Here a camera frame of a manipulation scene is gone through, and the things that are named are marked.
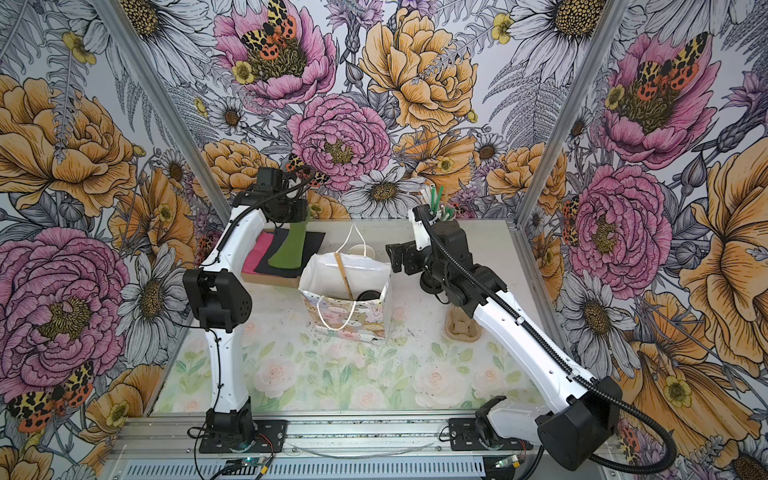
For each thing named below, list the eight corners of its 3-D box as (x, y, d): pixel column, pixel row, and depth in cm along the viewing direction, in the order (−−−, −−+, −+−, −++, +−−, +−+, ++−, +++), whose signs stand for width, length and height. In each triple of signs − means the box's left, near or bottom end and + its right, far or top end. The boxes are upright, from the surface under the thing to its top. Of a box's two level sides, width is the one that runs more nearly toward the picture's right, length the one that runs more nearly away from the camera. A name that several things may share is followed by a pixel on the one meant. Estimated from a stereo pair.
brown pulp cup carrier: (446, 346, 91) (449, 338, 87) (443, 314, 98) (445, 306, 94) (479, 346, 91) (483, 338, 87) (473, 314, 98) (477, 306, 94)
